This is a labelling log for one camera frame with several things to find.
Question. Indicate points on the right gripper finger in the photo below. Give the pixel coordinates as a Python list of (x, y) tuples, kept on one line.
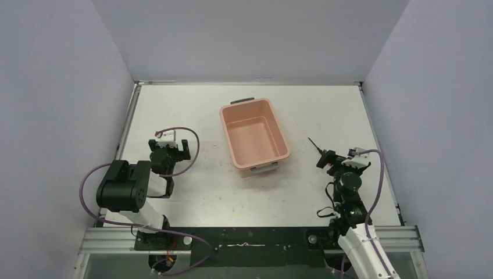
[(323, 163), (339, 160)]

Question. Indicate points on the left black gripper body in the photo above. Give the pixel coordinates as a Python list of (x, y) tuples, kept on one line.
[(168, 149)]

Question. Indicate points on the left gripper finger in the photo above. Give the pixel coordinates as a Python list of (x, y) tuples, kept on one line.
[(153, 144), (185, 153)]

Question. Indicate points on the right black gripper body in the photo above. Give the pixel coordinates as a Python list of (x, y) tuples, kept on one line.
[(339, 172)]

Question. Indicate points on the black screwdriver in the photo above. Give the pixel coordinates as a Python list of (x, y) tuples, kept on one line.
[(316, 146)]

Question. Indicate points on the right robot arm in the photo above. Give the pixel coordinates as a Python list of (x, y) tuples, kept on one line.
[(352, 225)]

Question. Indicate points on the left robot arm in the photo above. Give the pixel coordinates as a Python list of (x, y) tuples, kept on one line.
[(126, 187)]

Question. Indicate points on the pink plastic bin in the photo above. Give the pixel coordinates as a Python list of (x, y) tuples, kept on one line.
[(254, 136)]

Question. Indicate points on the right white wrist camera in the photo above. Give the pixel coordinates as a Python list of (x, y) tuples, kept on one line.
[(357, 159)]

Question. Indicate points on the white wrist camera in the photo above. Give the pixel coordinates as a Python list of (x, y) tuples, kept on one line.
[(357, 159), (164, 139)]

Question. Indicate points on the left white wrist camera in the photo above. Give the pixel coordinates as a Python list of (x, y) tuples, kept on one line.
[(164, 139)]

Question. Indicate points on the aluminium frame rail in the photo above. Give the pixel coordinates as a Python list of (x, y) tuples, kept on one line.
[(108, 252)]

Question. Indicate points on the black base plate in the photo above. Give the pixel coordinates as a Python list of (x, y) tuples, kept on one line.
[(245, 246)]

